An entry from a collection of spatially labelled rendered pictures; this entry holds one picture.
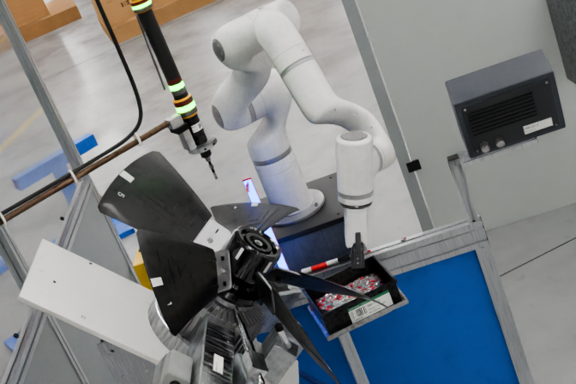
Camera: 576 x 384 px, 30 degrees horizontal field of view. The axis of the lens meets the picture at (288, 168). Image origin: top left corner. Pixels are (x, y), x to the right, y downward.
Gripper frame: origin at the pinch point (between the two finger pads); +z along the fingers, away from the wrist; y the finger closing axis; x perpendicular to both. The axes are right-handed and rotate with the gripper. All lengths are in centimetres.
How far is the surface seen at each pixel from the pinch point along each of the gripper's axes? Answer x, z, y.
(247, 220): -26.1, -5.9, -11.5
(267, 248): -20.6, -9.6, 10.4
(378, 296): 5.8, 18.3, -13.5
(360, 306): 1.0, 20.2, -12.0
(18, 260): -93, 18, -41
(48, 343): -86, 41, -34
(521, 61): 45, -35, -36
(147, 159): -48, -26, -6
